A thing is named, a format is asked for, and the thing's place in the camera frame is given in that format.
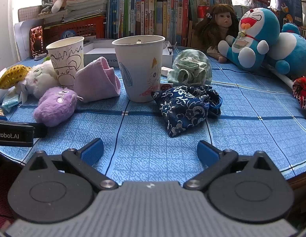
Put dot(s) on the blue white plush toy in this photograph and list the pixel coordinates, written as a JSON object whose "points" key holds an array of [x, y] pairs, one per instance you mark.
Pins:
{"points": [[293, 51]]}

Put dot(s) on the dark printed packet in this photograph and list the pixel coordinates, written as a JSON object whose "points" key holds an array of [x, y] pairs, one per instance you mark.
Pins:
{"points": [[36, 42]]}

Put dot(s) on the small packet red label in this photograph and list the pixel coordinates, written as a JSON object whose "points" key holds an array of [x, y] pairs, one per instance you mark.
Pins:
{"points": [[165, 87]]}

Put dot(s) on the black binder clip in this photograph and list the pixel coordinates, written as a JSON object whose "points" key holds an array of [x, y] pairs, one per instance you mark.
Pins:
{"points": [[169, 50]]}

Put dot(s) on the row of upright books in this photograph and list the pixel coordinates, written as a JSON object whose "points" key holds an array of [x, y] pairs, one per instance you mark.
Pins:
{"points": [[148, 17]]}

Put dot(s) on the purple plush toy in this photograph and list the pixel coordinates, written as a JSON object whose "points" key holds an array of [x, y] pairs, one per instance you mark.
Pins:
{"points": [[56, 106]]}

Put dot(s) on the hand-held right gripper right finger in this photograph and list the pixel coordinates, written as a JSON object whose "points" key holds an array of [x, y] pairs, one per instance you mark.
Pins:
{"points": [[207, 153]]}

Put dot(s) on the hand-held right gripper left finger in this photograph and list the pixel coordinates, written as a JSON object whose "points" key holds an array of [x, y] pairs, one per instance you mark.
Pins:
{"points": [[92, 151]]}

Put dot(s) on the large paper cup with drawing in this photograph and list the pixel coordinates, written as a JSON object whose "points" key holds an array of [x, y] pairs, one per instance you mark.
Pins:
{"points": [[138, 66]]}

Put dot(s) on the red patterned pouch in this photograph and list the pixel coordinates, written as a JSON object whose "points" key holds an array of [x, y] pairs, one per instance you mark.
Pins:
{"points": [[302, 91]]}

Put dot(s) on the small white pink packet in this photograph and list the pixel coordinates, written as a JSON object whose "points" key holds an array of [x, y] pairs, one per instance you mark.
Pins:
{"points": [[166, 71]]}

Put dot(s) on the blue checked tablecloth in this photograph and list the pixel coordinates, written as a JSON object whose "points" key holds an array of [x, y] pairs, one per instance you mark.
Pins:
{"points": [[155, 153]]}

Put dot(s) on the white rod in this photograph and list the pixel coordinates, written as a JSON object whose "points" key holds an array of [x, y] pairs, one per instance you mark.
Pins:
{"points": [[283, 77]]}

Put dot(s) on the green checked pouch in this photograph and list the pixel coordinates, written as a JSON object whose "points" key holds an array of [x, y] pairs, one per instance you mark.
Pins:
{"points": [[190, 66]]}

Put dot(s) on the red basket with blue sticker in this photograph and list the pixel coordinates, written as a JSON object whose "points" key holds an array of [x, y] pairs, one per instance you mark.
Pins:
{"points": [[88, 28]]}

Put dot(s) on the grey plush toy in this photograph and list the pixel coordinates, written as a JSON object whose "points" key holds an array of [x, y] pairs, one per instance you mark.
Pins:
{"points": [[46, 3]]}

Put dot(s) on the white plush toy yellow hat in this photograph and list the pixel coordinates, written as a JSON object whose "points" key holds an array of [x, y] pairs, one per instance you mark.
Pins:
{"points": [[39, 79]]}

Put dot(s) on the white cardboard box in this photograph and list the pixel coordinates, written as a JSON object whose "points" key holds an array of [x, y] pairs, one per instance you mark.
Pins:
{"points": [[101, 53]]}

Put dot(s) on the small paper cup with doodles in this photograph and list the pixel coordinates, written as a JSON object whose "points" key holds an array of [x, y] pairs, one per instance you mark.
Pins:
{"points": [[66, 54]]}

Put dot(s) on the brown-haired doll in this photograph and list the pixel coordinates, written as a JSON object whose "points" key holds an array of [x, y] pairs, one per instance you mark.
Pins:
{"points": [[223, 19]]}

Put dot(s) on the teal packet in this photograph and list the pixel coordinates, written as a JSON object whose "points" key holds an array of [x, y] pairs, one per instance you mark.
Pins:
{"points": [[9, 101]]}

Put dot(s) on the white paper sheets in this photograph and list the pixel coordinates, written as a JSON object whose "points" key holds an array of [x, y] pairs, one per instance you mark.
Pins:
{"points": [[21, 39]]}

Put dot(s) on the grey grid board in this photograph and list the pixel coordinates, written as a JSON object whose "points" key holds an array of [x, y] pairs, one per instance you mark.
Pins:
{"points": [[29, 12]]}

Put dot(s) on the blue floral pouch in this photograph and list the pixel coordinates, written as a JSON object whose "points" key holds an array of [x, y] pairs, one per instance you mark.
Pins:
{"points": [[185, 108]]}

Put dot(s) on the blue printed box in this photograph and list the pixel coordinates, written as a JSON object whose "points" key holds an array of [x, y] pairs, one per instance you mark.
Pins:
{"points": [[291, 0]]}

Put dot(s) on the stack of flat books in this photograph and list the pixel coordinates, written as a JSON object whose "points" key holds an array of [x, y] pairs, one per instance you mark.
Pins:
{"points": [[88, 2]]}

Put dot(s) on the blue cat plush with bell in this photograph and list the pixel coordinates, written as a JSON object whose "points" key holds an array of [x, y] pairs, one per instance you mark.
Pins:
{"points": [[254, 24]]}

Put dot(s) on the pink knitted cloth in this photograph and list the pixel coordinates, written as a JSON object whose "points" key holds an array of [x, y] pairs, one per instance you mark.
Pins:
{"points": [[93, 81]]}

